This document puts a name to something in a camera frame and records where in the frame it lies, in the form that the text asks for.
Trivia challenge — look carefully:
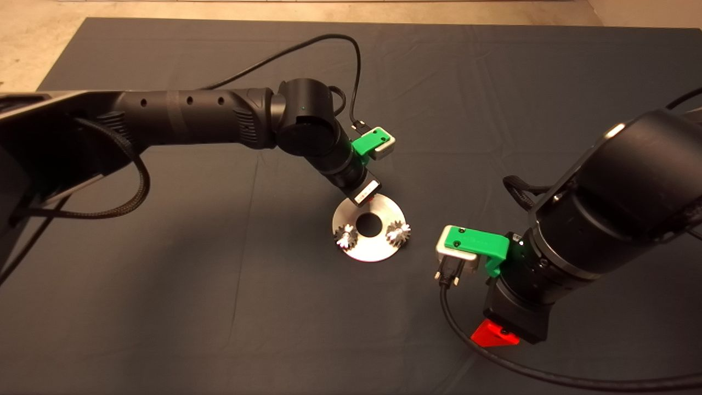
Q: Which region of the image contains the green left camera mount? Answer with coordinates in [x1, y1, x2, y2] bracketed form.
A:
[351, 127, 391, 160]

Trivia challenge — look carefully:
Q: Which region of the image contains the dark grey table cloth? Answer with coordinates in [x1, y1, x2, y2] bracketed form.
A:
[0, 16, 702, 395]

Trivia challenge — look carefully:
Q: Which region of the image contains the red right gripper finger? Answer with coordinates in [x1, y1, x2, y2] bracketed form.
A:
[471, 321, 520, 348]

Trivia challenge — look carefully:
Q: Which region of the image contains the black camera cable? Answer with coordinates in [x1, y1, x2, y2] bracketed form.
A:
[435, 88, 702, 391]
[203, 34, 369, 132]

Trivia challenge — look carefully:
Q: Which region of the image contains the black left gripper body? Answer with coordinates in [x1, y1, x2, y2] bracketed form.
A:
[337, 167, 382, 207]

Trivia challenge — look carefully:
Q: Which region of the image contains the silver right camera box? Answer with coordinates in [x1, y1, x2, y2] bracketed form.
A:
[436, 226, 480, 272]

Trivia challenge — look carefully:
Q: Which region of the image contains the round metal carrier plate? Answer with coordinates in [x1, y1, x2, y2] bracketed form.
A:
[332, 192, 406, 262]

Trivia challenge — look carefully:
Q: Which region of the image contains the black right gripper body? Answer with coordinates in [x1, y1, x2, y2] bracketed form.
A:
[482, 277, 552, 345]

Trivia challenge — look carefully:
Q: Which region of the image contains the black right camera cable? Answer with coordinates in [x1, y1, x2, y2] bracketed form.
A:
[435, 88, 702, 391]

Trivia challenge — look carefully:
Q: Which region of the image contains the green right camera mount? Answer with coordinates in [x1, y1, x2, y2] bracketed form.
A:
[443, 225, 511, 279]

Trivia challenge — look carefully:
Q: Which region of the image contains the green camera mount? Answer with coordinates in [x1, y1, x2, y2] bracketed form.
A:
[443, 225, 511, 279]
[351, 127, 391, 160]

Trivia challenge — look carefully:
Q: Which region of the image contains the braided black left arm cable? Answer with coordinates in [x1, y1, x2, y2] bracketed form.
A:
[8, 118, 151, 220]

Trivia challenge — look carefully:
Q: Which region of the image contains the small steel planetary gear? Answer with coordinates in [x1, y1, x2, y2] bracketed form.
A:
[386, 221, 412, 246]
[335, 225, 358, 250]

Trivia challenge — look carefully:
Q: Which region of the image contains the black left camera cable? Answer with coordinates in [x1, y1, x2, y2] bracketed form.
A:
[203, 34, 369, 132]

